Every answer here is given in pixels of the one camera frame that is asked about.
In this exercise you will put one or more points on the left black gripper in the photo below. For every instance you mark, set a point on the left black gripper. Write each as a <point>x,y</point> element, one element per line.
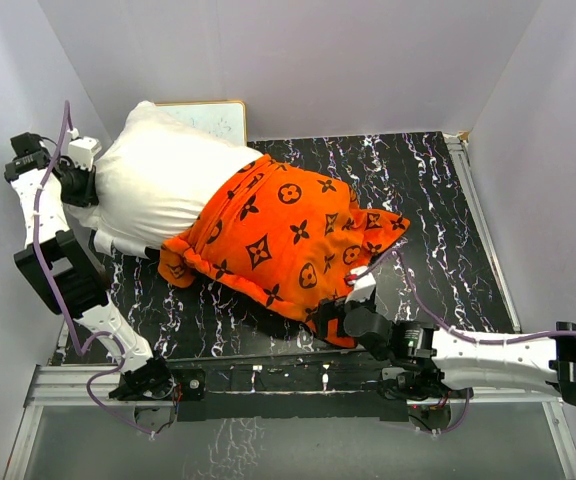
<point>89,196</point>

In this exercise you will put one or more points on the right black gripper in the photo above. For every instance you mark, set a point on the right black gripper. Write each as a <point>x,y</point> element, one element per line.
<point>331,309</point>

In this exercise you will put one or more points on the white pillow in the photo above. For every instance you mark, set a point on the white pillow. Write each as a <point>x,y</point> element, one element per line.
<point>154,181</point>

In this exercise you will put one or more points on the orange patterned pillowcase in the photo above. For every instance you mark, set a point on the orange patterned pillowcase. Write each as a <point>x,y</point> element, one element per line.
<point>283,236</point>

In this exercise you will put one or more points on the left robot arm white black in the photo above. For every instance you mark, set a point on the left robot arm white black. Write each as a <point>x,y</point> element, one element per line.
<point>64,273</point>

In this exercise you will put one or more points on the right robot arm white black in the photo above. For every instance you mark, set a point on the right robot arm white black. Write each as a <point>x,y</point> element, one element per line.
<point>424,360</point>

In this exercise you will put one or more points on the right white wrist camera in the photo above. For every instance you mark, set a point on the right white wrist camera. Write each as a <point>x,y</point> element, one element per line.
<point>362,283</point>

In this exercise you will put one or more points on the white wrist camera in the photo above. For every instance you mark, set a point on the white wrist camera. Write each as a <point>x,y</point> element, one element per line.
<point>362,283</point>
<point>82,151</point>

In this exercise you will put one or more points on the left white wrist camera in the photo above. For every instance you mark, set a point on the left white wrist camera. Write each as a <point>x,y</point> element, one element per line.
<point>82,151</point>

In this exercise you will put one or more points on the small whiteboard yellow frame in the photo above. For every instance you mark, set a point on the small whiteboard yellow frame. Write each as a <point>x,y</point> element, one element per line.
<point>223,119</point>

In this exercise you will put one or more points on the aluminium frame rail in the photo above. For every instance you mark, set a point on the aluminium frame rail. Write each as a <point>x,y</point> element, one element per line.
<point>264,434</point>

